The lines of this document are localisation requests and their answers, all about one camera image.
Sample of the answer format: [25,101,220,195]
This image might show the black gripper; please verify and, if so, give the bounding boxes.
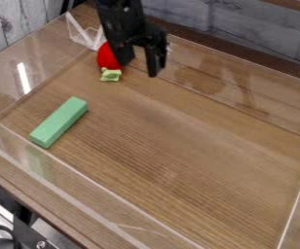
[97,0,169,78]

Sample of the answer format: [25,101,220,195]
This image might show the red toy strawberry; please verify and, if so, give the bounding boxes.
[97,42,124,82]

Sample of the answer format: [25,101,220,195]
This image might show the green rectangular block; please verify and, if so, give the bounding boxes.
[29,96,88,148]

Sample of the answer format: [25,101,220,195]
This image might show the clear acrylic tray walls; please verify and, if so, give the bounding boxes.
[0,5,300,249]

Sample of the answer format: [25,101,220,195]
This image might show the black table leg bracket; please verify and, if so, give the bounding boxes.
[12,215,50,249]

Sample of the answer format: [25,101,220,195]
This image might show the black cable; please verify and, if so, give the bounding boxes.
[0,223,22,249]

